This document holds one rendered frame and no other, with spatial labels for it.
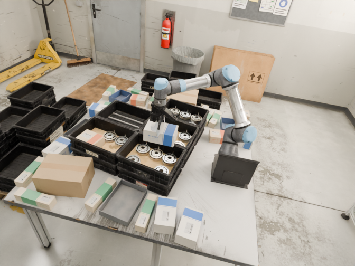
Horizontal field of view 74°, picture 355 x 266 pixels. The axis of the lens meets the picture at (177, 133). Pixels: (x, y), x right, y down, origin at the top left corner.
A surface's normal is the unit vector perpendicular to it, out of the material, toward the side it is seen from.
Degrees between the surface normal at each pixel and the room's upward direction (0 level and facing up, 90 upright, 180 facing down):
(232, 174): 90
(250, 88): 74
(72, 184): 90
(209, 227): 0
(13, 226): 0
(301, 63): 90
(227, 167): 90
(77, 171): 0
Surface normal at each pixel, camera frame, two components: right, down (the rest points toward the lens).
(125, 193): 0.11, -0.78
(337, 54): -0.20, 0.59
